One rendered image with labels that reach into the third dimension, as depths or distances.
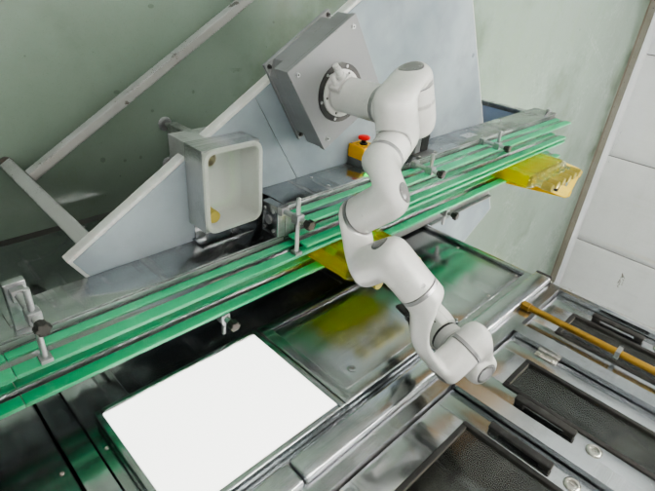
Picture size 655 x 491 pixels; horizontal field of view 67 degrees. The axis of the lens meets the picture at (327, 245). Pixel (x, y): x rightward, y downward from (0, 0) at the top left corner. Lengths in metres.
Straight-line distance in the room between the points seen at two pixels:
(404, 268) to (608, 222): 6.54
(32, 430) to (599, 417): 1.30
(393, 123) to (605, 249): 6.60
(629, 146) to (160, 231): 6.37
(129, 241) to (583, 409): 1.19
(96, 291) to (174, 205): 0.29
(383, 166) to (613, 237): 6.58
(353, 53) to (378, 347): 0.79
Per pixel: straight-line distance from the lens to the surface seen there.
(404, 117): 1.07
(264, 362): 1.26
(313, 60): 1.33
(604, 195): 7.33
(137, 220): 1.29
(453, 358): 1.05
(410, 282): 0.96
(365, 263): 0.98
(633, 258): 7.48
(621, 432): 1.43
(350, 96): 1.31
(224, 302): 1.30
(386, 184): 0.95
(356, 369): 1.26
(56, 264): 1.78
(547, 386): 1.45
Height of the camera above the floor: 1.80
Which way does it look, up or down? 36 degrees down
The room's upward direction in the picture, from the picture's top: 120 degrees clockwise
